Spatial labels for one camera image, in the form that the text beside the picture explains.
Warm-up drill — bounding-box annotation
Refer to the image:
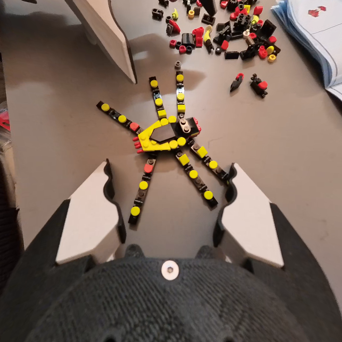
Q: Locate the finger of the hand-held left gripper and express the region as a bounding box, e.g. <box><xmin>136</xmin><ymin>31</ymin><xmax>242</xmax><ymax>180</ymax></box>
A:
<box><xmin>200</xmin><ymin>0</ymin><xmax>218</xmax><ymax>16</ymax></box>
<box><xmin>65</xmin><ymin>0</ymin><xmax>138</xmax><ymax>84</ymax></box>

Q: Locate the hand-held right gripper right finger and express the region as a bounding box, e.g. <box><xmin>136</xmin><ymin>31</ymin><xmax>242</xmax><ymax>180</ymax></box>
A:
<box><xmin>212</xmin><ymin>162</ymin><xmax>285</xmax><ymax>268</ymax></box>

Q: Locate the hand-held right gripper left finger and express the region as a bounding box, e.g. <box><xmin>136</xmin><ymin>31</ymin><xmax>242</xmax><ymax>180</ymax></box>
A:
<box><xmin>55</xmin><ymin>158</ymin><xmax>127</xmax><ymax>265</ymax></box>

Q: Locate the pile of lego pieces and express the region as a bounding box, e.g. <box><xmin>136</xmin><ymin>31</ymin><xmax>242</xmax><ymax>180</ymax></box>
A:
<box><xmin>152</xmin><ymin>0</ymin><xmax>281</xmax><ymax>63</ymax></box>

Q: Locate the yellow black lego spider model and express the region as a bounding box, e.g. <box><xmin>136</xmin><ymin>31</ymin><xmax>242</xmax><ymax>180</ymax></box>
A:
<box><xmin>96</xmin><ymin>71</ymin><xmax>233</xmax><ymax>225</ymax></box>

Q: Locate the black red lego hinge piece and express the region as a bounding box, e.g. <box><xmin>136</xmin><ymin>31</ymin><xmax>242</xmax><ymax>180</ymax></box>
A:
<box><xmin>250</xmin><ymin>73</ymin><xmax>268</xmax><ymax>99</ymax></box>

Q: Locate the lego instruction booklet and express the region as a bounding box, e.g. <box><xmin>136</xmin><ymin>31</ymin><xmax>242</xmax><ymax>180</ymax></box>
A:
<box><xmin>270</xmin><ymin>0</ymin><xmax>342</xmax><ymax>100</ymax></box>

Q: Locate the red printed plastic bag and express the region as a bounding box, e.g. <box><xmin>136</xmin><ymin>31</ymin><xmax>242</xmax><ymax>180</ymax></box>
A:
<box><xmin>0</xmin><ymin>102</ymin><xmax>12</xmax><ymax>150</ymax></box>

